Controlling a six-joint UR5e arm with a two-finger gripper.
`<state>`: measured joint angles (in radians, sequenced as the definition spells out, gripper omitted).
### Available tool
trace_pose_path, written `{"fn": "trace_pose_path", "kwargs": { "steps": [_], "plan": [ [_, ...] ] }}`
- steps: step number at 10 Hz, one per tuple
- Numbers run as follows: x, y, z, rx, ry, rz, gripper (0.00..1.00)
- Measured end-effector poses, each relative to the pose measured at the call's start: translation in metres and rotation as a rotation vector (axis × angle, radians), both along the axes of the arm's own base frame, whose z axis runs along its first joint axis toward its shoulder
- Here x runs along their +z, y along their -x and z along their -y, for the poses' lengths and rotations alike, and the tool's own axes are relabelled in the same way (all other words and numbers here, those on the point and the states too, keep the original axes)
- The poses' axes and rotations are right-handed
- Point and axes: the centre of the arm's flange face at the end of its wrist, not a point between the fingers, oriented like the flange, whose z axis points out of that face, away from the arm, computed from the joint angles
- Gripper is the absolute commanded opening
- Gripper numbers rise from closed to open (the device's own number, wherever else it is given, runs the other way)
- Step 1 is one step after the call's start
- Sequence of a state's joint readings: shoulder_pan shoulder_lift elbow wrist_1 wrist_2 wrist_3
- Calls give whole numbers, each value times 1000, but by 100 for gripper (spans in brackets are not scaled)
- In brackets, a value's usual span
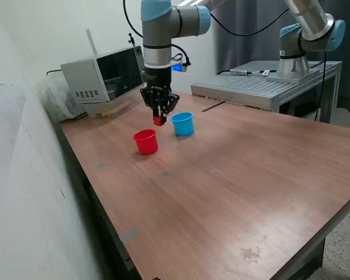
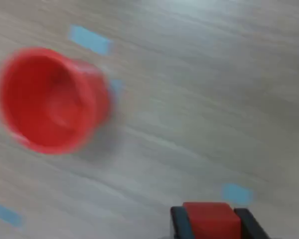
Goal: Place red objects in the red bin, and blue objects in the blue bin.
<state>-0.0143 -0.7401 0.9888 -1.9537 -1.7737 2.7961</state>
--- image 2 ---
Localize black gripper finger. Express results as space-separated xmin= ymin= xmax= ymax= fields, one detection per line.
xmin=169 ymin=206 xmax=195 ymax=239
xmin=233 ymin=208 xmax=272 ymax=239

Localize red cube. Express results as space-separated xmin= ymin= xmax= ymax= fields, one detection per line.
xmin=182 ymin=202 xmax=241 ymax=239

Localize light blue tape piece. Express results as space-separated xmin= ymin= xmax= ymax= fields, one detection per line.
xmin=0 ymin=203 xmax=24 ymax=228
xmin=109 ymin=79 xmax=124 ymax=100
xmin=221 ymin=183 xmax=254 ymax=203
xmin=68 ymin=24 xmax=114 ymax=54

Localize red cup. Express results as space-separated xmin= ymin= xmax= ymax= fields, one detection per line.
xmin=0 ymin=47 xmax=113 ymax=155

